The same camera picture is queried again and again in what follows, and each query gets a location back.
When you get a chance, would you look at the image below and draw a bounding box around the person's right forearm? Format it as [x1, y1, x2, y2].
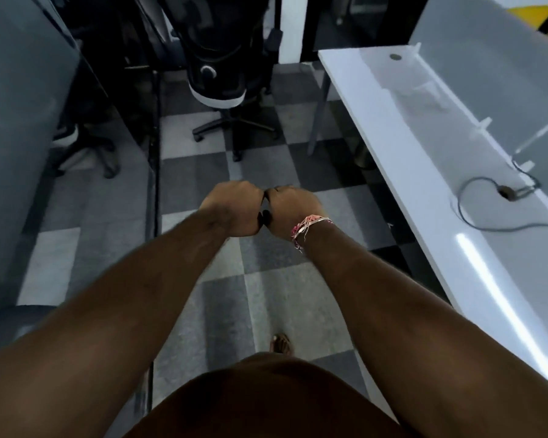
[294, 219, 548, 438]

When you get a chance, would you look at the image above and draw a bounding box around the yellow object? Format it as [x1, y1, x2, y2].
[507, 6, 548, 33]

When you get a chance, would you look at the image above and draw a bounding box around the black and white office chair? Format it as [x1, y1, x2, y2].
[49, 38, 122, 179]
[157, 0, 285, 163]

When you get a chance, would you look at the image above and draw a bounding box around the person's left hand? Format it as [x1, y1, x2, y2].
[198, 180, 266, 238]

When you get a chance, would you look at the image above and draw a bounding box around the small black object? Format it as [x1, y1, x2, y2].
[257, 196, 273, 229]

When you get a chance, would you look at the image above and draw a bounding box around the brown shirt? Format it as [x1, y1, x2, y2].
[127, 352, 413, 438]

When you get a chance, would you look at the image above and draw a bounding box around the person's left forearm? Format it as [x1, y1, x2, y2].
[0, 207, 240, 438]

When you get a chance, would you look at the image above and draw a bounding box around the grey partition panel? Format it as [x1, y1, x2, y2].
[0, 0, 82, 345]

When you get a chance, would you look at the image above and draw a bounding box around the pink and white thread bracelet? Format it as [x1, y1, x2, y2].
[290, 215, 334, 251]

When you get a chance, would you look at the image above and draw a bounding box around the black partition frame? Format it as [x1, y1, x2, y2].
[147, 68, 161, 240]

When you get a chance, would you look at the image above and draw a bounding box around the person's sandalled foot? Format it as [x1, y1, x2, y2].
[269, 333, 296, 357]

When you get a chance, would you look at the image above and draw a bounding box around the black cable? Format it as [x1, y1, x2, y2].
[457, 159, 548, 233]

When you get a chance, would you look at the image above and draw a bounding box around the grey desk leg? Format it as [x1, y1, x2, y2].
[306, 72, 332, 156]

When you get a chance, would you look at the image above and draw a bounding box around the frosted desk divider panel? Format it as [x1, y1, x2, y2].
[409, 0, 548, 210]

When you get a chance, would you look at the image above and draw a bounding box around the person's right hand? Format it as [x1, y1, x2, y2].
[264, 185, 325, 242]

